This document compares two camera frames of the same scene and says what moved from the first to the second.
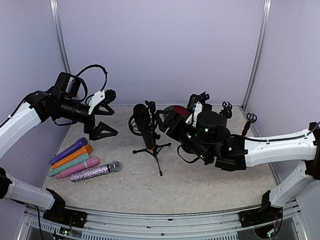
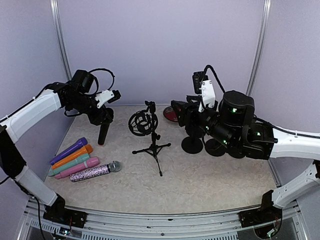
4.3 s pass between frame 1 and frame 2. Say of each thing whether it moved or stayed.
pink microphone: stayed
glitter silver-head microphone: stayed
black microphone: moved
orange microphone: stayed
